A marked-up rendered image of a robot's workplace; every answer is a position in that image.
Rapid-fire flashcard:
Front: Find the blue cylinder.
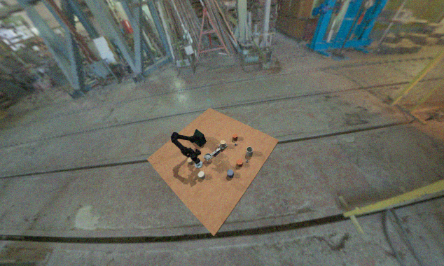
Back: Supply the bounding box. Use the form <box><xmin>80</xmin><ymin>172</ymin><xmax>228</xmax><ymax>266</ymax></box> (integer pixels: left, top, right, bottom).
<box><xmin>227</xmin><ymin>169</ymin><xmax>234</xmax><ymax>178</ymax></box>

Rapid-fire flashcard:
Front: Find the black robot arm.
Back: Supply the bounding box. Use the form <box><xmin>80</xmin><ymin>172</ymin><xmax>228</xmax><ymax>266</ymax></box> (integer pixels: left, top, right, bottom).
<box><xmin>171</xmin><ymin>132</ymin><xmax>201</xmax><ymax>161</ymax></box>

